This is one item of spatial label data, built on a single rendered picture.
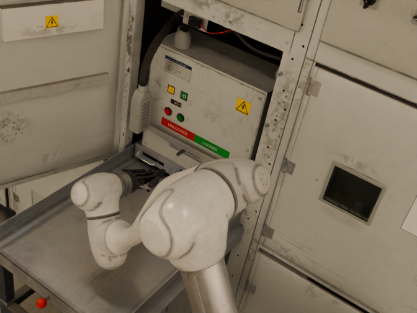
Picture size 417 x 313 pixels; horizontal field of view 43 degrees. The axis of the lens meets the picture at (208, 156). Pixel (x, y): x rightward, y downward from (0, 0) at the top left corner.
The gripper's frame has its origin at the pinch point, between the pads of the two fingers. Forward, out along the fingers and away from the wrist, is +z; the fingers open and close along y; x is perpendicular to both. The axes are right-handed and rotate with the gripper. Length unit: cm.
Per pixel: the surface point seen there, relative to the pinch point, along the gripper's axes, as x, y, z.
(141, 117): 13.5, -18.6, 7.5
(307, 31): 65, 33, -5
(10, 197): -78, -108, 46
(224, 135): 19.8, 12.4, 16.0
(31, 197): -65, -87, 40
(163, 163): -5.0, -11.8, 23.6
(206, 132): 17.4, 4.8, 16.8
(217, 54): 45.2, -3.1, 18.6
